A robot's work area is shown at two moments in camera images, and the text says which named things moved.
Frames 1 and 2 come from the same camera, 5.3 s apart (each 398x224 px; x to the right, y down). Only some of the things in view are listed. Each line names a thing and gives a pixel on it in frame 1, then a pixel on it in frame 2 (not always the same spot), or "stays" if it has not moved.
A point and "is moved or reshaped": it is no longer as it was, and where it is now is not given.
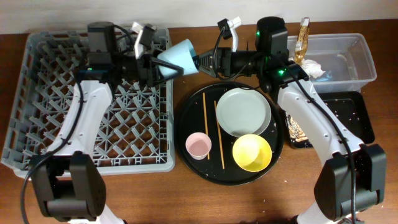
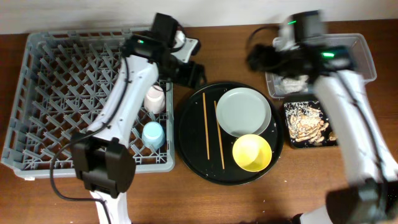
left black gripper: (149, 71) to (189, 76)
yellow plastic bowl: (252, 152) stays
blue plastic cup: (181, 55) is moved or reshaped
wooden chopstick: (219, 136) stays
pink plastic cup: (198, 145) to (154, 99)
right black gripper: (224, 58) to (268, 53)
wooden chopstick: (205, 116) stays
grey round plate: (243, 111) stays
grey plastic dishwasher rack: (137, 135) stays
